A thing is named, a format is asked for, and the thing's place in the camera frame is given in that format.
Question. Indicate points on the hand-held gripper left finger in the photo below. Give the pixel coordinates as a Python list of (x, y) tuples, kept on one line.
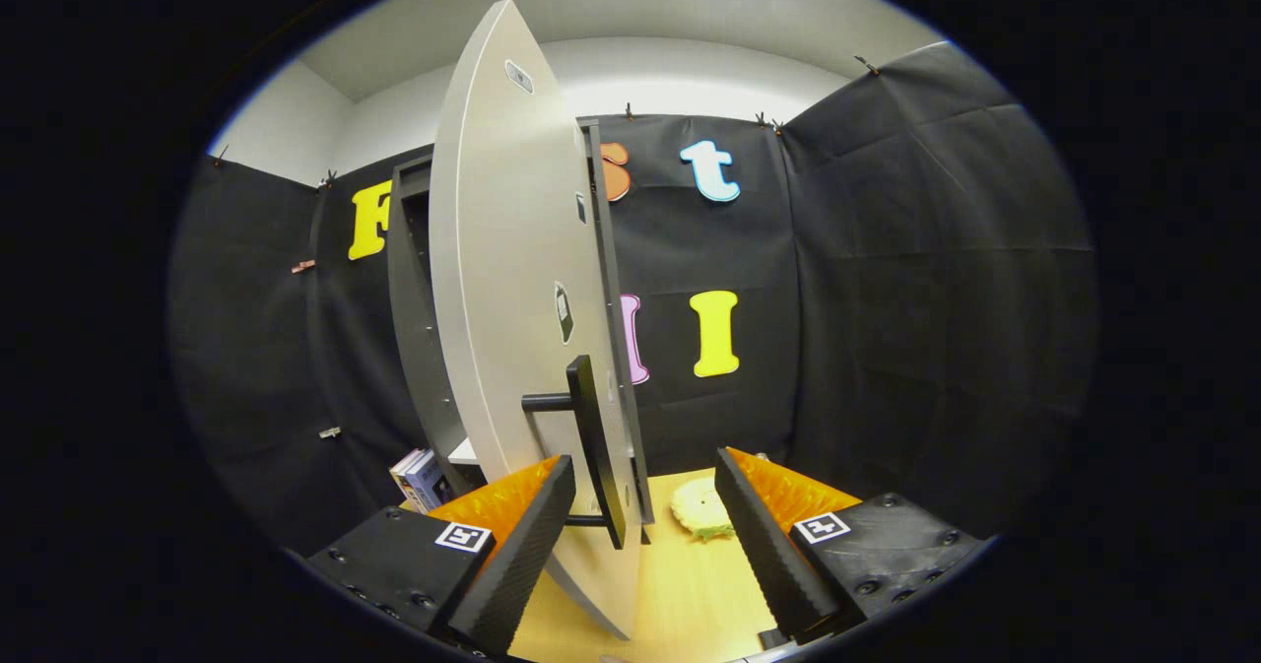
[(522, 564)]

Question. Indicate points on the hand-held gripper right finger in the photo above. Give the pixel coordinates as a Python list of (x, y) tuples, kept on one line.
[(768, 555)]

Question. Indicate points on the grey shoe cabinet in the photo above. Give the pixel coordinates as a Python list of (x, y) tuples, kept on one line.
[(419, 328)]

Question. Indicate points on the beige shoe cabinet door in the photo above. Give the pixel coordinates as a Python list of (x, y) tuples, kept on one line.
[(493, 298)]

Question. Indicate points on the yellow round plush toy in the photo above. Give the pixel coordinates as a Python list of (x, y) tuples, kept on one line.
[(699, 510)]

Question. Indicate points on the blue cover book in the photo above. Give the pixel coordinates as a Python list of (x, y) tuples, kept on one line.
[(431, 486)]

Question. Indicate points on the white orange spine book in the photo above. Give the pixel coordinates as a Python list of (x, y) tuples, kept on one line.
[(404, 471)]

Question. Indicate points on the black backdrop cloth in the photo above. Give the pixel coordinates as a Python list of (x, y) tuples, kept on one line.
[(936, 298)]

